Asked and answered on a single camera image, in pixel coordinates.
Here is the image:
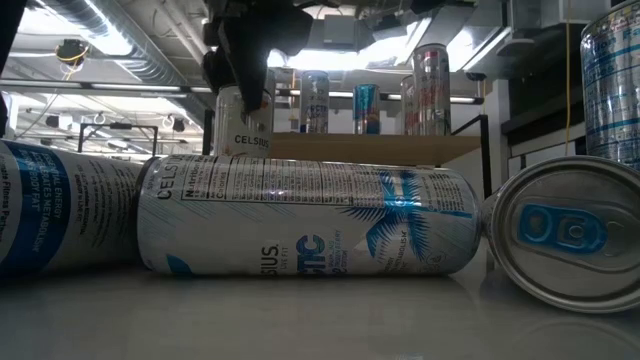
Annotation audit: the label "black metal rack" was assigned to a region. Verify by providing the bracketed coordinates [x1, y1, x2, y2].
[76, 122, 160, 162]

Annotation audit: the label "wooden shelf black metal legs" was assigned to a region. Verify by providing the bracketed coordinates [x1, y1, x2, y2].
[201, 107, 492, 201]

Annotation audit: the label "white Celsius can pineapple print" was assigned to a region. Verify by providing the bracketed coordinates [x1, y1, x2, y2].
[213, 82, 276, 160]

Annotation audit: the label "long ceiling light strip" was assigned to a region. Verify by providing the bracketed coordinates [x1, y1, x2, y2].
[277, 89, 485, 105]
[0, 77, 214, 96]

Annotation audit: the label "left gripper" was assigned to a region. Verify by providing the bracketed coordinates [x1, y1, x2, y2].
[201, 0, 315, 114]

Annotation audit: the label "large silver ventilation duct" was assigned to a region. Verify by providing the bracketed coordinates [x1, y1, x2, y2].
[29, 0, 216, 86]

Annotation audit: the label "white Celsius can red print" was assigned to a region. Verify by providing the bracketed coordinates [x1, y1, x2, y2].
[411, 43, 452, 137]
[399, 74, 416, 136]

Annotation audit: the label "yellow cable coil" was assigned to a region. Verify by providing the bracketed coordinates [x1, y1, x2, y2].
[53, 38, 91, 69]

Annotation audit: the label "white Celsius can blue palm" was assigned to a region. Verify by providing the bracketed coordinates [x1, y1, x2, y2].
[0, 138, 146, 275]
[298, 69, 331, 135]
[135, 153, 484, 278]

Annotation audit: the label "silver blue Red Bull can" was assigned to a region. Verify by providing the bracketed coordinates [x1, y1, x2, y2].
[579, 0, 640, 172]
[480, 154, 640, 315]
[352, 83, 382, 136]

